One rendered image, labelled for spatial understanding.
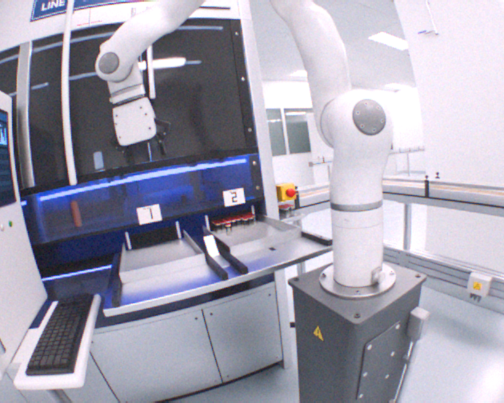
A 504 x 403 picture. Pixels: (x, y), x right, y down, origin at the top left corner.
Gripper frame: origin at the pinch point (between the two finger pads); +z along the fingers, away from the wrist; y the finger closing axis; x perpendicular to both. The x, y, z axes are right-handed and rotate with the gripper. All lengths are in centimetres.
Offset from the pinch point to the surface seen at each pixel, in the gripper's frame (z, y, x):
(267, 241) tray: 36.4, 25.7, 7.5
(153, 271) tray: 30.0, -7.6, -6.9
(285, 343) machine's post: 112, 25, 16
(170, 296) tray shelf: 29.1, 0.5, -18.6
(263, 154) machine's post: 19, 30, 44
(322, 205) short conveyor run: 58, 57, 59
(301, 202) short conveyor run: 51, 45, 55
